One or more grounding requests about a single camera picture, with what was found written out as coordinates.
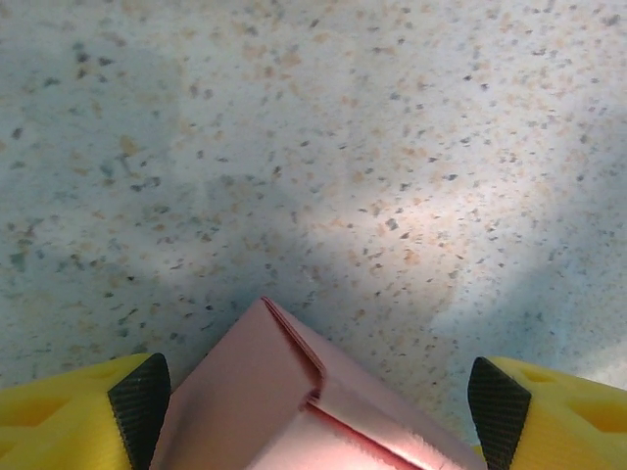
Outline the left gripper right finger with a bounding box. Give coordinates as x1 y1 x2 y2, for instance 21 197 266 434
467 355 627 470

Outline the pink paper box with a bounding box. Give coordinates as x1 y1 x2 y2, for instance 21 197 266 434
149 296 489 470

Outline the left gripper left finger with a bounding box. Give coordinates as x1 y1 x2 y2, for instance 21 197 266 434
0 352 171 470

